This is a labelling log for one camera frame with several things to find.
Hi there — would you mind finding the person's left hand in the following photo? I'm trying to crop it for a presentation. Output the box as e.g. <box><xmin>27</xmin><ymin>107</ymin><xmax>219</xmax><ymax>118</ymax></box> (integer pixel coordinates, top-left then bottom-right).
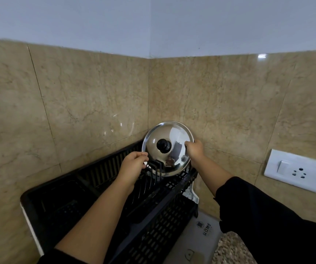
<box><xmin>116</xmin><ymin>151</ymin><xmax>149</xmax><ymax>195</ymax></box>

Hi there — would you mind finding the person's right hand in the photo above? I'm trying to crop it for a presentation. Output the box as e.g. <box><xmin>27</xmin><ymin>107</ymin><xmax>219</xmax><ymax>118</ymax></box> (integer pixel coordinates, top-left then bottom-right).
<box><xmin>184</xmin><ymin>140</ymin><xmax>206</xmax><ymax>169</ymax></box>

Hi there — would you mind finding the steel lid with black knob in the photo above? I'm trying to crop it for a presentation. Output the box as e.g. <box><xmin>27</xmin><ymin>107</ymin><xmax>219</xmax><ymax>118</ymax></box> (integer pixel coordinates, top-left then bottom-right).
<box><xmin>142</xmin><ymin>121</ymin><xmax>195</xmax><ymax>177</ymax></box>

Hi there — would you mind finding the person's left forearm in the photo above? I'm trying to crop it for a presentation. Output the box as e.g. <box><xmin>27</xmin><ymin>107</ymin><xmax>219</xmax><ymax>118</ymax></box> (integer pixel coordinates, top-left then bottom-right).
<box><xmin>54</xmin><ymin>177</ymin><xmax>134</xmax><ymax>264</ymax></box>

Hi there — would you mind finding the person's right forearm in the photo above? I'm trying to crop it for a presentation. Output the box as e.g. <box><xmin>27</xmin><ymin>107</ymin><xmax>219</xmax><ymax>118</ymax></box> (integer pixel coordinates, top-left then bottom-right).
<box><xmin>191</xmin><ymin>156</ymin><xmax>316</xmax><ymax>264</ymax></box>

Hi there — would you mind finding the white drip tray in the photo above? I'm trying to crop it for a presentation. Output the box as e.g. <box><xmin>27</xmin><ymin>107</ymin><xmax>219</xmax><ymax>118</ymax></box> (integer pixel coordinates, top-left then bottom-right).
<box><xmin>182</xmin><ymin>182</ymin><xmax>199</xmax><ymax>204</ymax></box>

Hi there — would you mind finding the black plastic dish rack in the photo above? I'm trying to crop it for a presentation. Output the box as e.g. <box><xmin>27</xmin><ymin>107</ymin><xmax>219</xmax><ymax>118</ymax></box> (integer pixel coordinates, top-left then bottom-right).
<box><xmin>20</xmin><ymin>139</ymin><xmax>199</xmax><ymax>264</ymax></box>

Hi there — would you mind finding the grey drying mat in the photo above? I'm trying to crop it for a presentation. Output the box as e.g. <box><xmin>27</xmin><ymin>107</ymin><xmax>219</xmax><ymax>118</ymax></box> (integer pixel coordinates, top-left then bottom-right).
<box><xmin>162</xmin><ymin>210</ymin><xmax>224</xmax><ymax>264</ymax></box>

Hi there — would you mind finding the white wall switch socket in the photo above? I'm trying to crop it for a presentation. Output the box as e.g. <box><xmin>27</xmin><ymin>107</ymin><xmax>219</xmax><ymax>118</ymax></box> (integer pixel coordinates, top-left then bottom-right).
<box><xmin>264</xmin><ymin>149</ymin><xmax>316</xmax><ymax>193</ymax></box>

